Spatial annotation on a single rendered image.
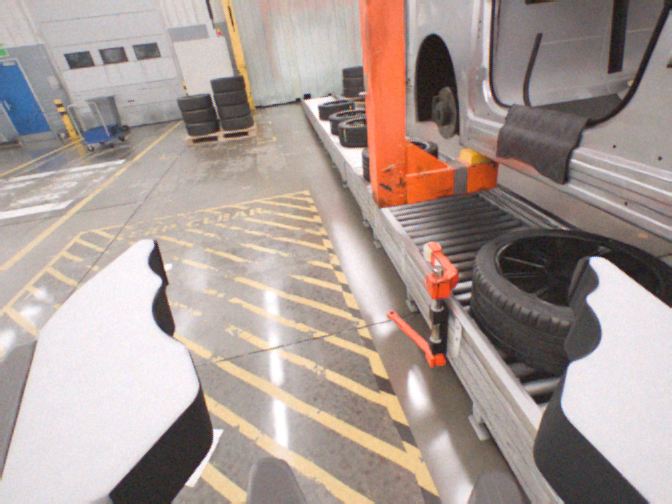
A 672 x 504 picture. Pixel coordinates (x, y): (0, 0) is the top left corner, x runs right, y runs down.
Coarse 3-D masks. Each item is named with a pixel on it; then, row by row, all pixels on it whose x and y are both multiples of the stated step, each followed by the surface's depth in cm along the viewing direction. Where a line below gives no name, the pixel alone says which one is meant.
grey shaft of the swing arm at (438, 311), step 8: (440, 272) 129; (432, 304) 138; (440, 304) 136; (432, 312) 138; (440, 312) 138; (448, 312) 136; (432, 320) 140; (440, 320) 140; (432, 328) 144; (440, 328) 143; (432, 336) 146; (440, 336) 146; (432, 344) 146; (440, 344) 146; (432, 352) 148; (440, 352) 149
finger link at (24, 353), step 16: (16, 352) 7; (32, 352) 7; (0, 368) 6; (16, 368) 6; (0, 384) 6; (16, 384) 6; (0, 400) 6; (16, 400) 6; (0, 416) 5; (16, 416) 5; (0, 432) 5; (0, 448) 5; (0, 464) 5; (0, 480) 5
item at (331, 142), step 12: (336, 96) 840; (312, 108) 759; (360, 108) 612; (312, 120) 652; (324, 120) 609; (324, 132) 481; (324, 144) 507; (336, 144) 443; (336, 156) 394; (348, 156) 386; (360, 156) 380
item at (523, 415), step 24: (384, 216) 215; (408, 240) 183; (408, 264) 180; (456, 312) 131; (456, 336) 131; (480, 336) 120; (456, 360) 136; (480, 360) 116; (504, 384) 103; (504, 408) 106; (528, 408) 95; (528, 432) 95
